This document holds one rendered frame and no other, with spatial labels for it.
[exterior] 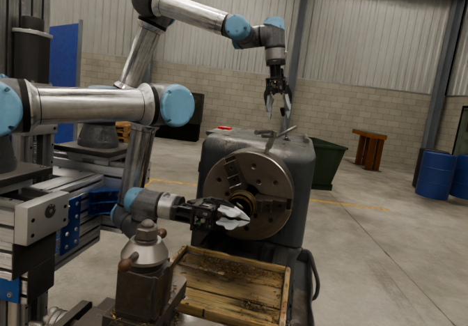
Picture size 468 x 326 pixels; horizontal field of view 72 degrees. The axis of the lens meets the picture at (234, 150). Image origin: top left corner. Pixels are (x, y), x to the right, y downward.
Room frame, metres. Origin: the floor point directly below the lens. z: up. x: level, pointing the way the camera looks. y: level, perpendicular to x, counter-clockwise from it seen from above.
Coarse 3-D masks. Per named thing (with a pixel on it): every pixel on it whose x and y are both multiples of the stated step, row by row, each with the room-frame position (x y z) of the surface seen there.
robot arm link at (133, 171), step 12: (132, 132) 0.99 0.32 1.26; (144, 132) 0.99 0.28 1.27; (132, 144) 0.98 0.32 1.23; (144, 144) 0.99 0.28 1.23; (132, 156) 0.98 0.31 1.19; (144, 156) 0.99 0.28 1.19; (132, 168) 0.97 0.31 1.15; (144, 168) 0.99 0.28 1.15; (132, 180) 0.97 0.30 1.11; (144, 180) 1.00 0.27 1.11; (120, 192) 0.98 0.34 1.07; (120, 204) 0.97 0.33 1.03; (120, 216) 0.96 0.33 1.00; (120, 228) 0.94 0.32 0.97
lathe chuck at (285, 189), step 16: (224, 160) 1.08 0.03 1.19; (240, 160) 1.07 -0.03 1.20; (256, 160) 1.06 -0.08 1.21; (272, 160) 1.05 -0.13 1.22; (208, 176) 1.09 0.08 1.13; (224, 176) 1.08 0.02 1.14; (256, 176) 1.06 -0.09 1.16; (272, 176) 1.05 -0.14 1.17; (288, 176) 1.06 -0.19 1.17; (208, 192) 1.09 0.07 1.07; (224, 192) 1.08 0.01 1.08; (272, 192) 1.05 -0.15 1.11; (288, 192) 1.04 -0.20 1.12; (256, 224) 1.05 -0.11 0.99; (272, 224) 1.04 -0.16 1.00; (256, 240) 1.05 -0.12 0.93
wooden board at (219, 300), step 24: (216, 264) 0.95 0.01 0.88; (240, 264) 0.96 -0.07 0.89; (264, 264) 0.95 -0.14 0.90; (192, 288) 0.80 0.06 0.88; (216, 288) 0.81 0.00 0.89; (240, 288) 0.83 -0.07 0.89; (264, 288) 0.84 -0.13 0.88; (288, 288) 0.83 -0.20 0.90; (192, 312) 0.70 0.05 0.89; (216, 312) 0.69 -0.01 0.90; (240, 312) 0.73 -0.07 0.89; (264, 312) 0.74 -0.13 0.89
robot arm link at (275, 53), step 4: (272, 48) 1.19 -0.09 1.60; (276, 48) 1.19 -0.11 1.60; (280, 48) 1.19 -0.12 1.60; (284, 48) 1.21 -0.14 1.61; (268, 52) 1.20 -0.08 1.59; (272, 52) 1.19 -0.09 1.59; (276, 52) 1.19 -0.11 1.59; (280, 52) 1.19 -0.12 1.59; (284, 52) 1.21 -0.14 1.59; (268, 56) 1.20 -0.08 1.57; (272, 56) 1.19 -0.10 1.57; (276, 56) 1.19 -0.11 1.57; (280, 56) 1.19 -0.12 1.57; (284, 56) 1.20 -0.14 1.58; (268, 60) 1.20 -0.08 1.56; (272, 60) 1.19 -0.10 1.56; (276, 60) 1.19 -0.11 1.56
